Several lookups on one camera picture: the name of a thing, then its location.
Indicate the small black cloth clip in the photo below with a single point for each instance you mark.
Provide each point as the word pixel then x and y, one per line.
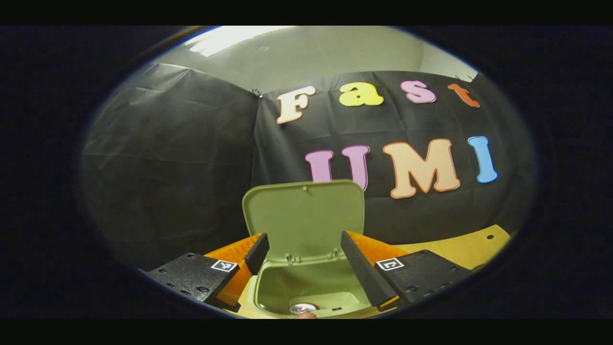
pixel 257 92

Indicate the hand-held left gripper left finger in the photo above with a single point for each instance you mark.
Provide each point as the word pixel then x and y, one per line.
pixel 258 254

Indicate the ceiling light panel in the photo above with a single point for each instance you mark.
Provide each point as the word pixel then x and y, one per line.
pixel 225 38

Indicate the black backdrop cloth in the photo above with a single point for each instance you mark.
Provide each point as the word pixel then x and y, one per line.
pixel 167 158

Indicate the green desktop garbage bin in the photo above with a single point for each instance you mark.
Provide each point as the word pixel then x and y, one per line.
pixel 306 220

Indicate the red and silver pop can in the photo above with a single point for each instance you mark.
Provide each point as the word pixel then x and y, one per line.
pixel 302 308

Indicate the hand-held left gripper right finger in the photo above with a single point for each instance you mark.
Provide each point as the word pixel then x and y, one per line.
pixel 361 273

